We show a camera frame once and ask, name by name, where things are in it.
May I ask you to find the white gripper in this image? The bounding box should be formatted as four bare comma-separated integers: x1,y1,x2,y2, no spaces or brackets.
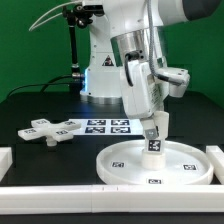
120,60,169,139

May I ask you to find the white front fence rail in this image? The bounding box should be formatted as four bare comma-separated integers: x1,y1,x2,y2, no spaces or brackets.
0,185,224,214

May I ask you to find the white round table top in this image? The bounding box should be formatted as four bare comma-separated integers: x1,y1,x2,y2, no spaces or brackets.
96,140,214,185

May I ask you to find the black cable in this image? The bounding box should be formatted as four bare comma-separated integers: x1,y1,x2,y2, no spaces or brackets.
5,74,84,99

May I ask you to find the white right fence block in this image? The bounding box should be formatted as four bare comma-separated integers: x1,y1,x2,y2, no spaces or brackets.
206,146,224,185

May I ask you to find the black camera stand pole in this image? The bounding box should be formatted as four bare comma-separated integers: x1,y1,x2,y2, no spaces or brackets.
62,4,93,94

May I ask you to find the white fence block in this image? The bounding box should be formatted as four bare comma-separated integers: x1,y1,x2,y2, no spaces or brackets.
0,147,12,181
206,146,224,185

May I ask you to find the white marker sheet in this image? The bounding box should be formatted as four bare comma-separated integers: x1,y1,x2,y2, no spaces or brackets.
72,119,143,135

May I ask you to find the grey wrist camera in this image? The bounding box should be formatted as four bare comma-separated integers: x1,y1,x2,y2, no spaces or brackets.
157,67,190,98

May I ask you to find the white left fence block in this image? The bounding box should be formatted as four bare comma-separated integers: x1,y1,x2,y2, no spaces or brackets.
0,147,12,181

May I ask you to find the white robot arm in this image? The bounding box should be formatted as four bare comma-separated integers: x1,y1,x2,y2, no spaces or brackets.
82,0,221,140

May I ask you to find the white cross-shaped table base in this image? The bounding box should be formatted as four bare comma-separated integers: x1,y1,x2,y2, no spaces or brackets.
18,119,81,147

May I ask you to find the white cable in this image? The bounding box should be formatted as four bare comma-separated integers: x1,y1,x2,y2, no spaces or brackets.
28,0,84,32

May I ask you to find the grey braided camera cable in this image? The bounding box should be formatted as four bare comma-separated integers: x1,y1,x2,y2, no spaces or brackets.
146,0,186,84

